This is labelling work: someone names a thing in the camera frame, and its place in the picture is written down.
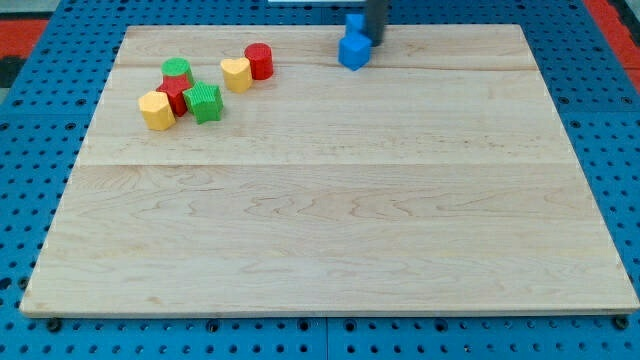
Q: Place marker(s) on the blue triangle block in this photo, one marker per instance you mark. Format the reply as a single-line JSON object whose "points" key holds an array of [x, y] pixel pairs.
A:
{"points": [[354, 51]]}

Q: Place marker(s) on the wooden board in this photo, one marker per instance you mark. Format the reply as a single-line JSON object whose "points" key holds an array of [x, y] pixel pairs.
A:
{"points": [[438, 180]]}

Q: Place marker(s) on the yellow heart block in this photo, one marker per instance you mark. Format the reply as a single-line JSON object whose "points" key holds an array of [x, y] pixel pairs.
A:
{"points": [[237, 74]]}

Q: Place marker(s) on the green star block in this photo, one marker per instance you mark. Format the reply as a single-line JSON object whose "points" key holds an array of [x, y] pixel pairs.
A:
{"points": [[204, 102]]}

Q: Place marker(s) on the red cylinder block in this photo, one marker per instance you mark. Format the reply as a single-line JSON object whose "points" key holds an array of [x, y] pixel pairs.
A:
{"points": [[260, 59]]}

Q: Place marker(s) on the blue cube block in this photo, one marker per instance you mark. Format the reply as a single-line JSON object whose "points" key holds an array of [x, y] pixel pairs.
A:
{"points": [[355, 24]]}

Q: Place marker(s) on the red star block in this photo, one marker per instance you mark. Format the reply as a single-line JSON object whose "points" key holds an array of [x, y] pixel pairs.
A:
{"points": [[173, 87]]}

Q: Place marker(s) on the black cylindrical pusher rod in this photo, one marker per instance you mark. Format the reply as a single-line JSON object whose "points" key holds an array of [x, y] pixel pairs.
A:
{"points": [[375, 16]]}

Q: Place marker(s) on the yellow hexagon block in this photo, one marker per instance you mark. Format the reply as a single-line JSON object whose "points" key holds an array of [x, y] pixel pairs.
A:
{"points": [[156, 111]]}

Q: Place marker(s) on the green cylinder block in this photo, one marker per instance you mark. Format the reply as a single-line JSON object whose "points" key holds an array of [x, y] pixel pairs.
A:
{"points": [[177, 66]]}

